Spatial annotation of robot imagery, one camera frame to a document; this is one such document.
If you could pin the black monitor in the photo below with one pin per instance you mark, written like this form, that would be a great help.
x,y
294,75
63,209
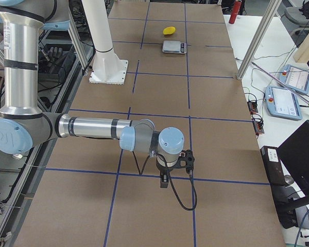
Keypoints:
x,y
294,154

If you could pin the red circuit board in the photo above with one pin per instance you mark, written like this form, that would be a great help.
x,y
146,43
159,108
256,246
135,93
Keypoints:
x,y
258,126
252,106

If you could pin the near blue teach pendant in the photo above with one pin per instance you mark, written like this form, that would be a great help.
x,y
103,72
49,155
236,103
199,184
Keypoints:
x,y
282,103

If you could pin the silver kitchen scale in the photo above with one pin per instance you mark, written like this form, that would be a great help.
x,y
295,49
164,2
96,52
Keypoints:
x,y
174,47

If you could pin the black desktop box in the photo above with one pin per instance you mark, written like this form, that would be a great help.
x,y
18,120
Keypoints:
x,y
273,167

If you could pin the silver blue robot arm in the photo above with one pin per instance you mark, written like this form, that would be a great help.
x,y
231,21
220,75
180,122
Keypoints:
x,y
23,125

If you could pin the upper red circuit board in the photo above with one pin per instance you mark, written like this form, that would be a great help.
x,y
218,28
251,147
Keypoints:
x,y
252,106

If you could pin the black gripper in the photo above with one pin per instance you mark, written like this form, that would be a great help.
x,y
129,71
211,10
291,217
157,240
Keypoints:
x,y
166,169

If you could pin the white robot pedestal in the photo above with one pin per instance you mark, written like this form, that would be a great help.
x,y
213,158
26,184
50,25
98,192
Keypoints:
x,y
107,67

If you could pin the yellow mango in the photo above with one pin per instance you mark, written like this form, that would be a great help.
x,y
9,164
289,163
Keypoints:
x,y
169,30

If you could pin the aluminium frame post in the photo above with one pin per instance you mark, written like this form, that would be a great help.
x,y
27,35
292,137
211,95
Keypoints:
x,y
258,36

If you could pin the red cylinder bottle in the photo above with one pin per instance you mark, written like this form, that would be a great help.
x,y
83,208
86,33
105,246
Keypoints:
x,y
235,11

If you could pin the lower red circuit board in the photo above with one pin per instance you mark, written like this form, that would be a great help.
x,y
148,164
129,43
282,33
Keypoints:
x,y
258,126

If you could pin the far blue teach pendant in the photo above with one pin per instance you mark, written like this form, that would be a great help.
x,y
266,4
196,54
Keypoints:
x,y
296,78

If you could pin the blue teach pendant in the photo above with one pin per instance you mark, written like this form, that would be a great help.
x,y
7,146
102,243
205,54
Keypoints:
x,y
296,78
282,103

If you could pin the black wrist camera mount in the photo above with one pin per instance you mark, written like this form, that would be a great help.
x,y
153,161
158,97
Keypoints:
x,y
186,161

